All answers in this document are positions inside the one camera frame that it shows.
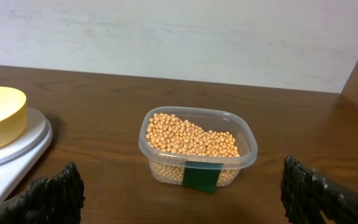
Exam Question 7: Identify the white digital kitchen scale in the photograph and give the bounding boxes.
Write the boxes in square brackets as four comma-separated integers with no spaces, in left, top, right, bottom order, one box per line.
[0,108,53,203]

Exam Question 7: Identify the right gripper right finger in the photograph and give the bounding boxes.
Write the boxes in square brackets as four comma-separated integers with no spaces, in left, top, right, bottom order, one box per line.
[280,156,358,224]

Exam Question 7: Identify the soybeans in container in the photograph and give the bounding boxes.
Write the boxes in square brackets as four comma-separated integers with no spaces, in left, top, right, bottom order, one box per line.
[145,113,240,187]

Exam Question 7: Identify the clear plastic container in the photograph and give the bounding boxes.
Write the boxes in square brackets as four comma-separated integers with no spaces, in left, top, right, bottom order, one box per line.
[139,106,258,192]

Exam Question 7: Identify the pale yellow bowl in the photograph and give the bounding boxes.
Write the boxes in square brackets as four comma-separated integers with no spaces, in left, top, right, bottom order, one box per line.
[0,86,27,148]

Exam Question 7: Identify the green tape strip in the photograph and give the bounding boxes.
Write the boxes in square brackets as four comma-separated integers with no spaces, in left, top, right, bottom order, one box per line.
[182,161,223,193]

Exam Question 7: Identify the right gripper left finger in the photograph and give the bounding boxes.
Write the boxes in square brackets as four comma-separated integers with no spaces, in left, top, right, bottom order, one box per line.
[0,162,85,224]

